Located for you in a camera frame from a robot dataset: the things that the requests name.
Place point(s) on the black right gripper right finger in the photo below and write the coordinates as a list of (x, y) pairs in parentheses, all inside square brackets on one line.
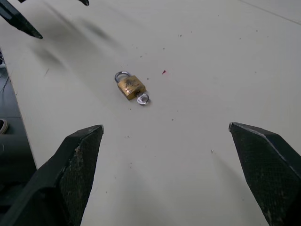
[(270, 171)]

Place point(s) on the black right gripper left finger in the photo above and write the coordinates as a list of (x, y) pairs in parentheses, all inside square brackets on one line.
[(58, 179)]

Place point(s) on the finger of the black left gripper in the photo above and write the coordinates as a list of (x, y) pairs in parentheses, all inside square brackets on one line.
[(20, 22), (83, 2)]

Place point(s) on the silver key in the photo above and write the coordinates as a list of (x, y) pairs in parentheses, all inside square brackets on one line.
[(142, 99)]

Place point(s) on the grey shoe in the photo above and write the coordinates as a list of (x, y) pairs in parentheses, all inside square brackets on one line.
[(3, 126)]

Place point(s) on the brass padlock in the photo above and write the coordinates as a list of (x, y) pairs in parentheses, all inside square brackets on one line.
[(129, 84)]

